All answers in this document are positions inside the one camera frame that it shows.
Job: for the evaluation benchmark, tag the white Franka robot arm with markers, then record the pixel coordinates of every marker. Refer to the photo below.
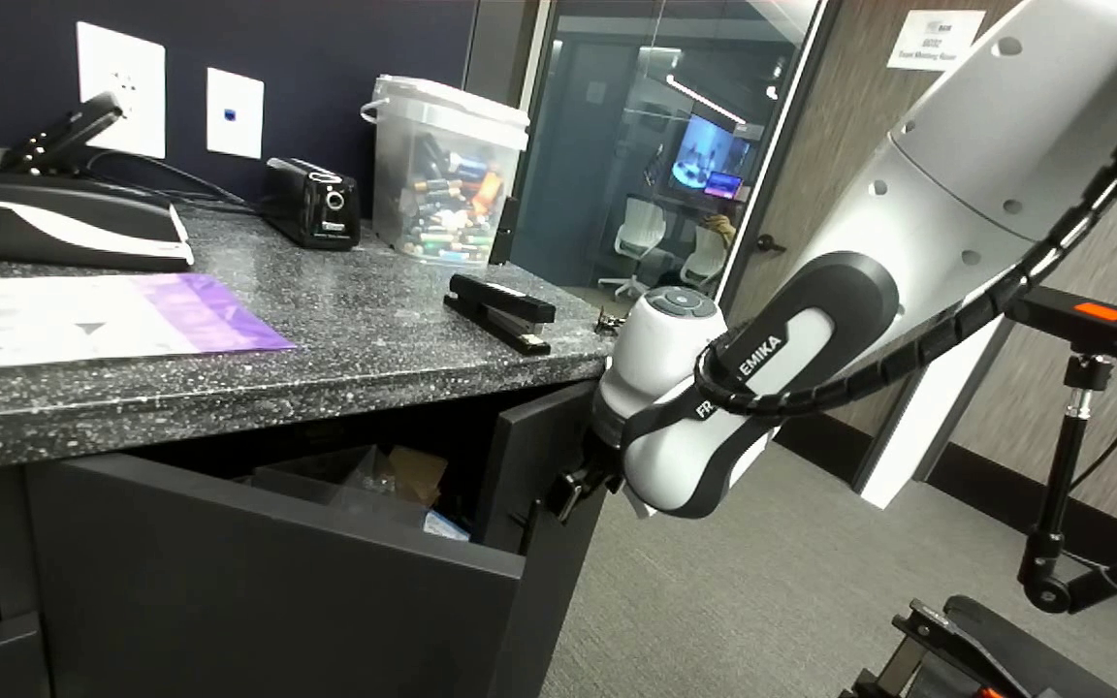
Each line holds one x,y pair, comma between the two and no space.
969,178

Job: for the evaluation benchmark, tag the dark grey cabinet body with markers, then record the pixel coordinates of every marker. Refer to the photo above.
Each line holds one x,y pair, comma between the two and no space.
1,547

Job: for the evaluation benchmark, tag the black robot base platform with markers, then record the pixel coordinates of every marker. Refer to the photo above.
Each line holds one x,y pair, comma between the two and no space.
986,654

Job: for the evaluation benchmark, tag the lit computer monitor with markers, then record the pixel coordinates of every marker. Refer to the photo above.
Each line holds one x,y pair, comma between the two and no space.
712,156

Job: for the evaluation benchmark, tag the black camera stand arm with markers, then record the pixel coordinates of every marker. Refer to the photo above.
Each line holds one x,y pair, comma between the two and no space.
1064,480

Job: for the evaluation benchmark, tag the black electric pencil sharpener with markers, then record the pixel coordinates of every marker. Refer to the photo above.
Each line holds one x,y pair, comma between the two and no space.
311,203

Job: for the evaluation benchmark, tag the dark grey cabinet door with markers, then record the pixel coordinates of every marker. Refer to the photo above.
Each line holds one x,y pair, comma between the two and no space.
261,593
543,516

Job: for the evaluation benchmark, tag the black camera with orange mark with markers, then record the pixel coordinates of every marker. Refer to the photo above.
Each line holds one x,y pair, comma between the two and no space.
1095,322

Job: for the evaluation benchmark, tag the black hole punch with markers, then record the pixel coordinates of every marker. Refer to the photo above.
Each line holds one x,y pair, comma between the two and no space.
60,138

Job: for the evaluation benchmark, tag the brown wooden room door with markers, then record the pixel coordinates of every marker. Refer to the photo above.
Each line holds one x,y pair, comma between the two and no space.
831,129

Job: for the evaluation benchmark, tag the white office chair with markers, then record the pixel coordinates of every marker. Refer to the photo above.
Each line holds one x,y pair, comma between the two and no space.
641,239
704,257

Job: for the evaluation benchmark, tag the large white wall outlet plate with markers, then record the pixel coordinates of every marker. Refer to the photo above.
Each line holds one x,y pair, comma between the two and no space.
122,88

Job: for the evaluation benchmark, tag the black stapler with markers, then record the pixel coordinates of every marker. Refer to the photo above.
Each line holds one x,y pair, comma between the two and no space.
502,310

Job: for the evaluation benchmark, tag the small white wall plate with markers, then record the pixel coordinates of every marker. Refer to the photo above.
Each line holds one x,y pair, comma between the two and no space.
235,115

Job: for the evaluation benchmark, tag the clear plastic lidded bucket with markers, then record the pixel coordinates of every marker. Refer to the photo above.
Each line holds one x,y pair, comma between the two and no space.
442,174

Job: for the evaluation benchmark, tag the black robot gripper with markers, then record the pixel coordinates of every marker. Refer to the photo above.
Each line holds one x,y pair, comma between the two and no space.
581,482

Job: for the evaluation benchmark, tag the brown cardboard box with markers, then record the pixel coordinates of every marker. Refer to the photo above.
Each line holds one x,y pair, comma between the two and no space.
411,474

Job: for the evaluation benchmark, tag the white and purple paper sheet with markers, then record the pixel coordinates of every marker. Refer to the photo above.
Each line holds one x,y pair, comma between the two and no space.
80,318

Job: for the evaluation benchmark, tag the small metal binder clip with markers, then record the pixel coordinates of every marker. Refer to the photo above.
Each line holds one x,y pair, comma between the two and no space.
607,322

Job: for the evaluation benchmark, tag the white paper door sign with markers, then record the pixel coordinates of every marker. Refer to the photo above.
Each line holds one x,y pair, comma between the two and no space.
928,37

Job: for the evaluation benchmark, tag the white door frame post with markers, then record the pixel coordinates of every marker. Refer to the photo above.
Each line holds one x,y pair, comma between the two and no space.
928,428

